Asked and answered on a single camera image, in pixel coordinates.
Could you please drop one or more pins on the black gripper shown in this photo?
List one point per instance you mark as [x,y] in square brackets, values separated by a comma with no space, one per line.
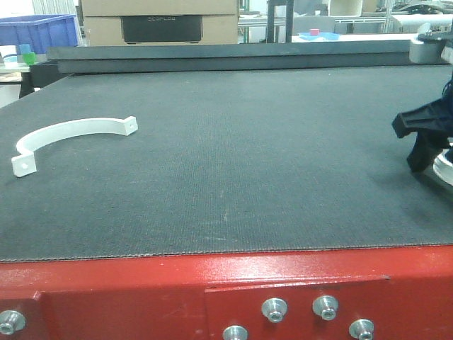
[433,125]

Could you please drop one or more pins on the white curved PVC pipe clamp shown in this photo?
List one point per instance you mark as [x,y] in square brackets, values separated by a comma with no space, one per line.
[24,163]

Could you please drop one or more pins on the blue tray with red cube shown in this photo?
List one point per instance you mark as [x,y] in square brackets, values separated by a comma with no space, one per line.
[316,34]

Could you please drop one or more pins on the silver bolt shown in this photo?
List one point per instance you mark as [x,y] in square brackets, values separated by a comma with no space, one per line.
[274,309]
[362,329]
[235,332]
[325,307]
[11,322]

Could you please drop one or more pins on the large cardboard box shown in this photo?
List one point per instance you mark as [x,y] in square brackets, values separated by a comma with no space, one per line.
[109,23]

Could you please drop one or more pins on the blue plastic crate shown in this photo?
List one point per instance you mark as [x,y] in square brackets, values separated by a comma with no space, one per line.
[40,31]

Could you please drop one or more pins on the green cup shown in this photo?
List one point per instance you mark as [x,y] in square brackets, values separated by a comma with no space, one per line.
[29,58]

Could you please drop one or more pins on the dark grey table rail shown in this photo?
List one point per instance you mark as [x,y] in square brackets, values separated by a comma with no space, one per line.
[256,56]

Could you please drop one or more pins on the red metal frame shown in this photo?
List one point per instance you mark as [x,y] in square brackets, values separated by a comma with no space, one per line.
[405,291]

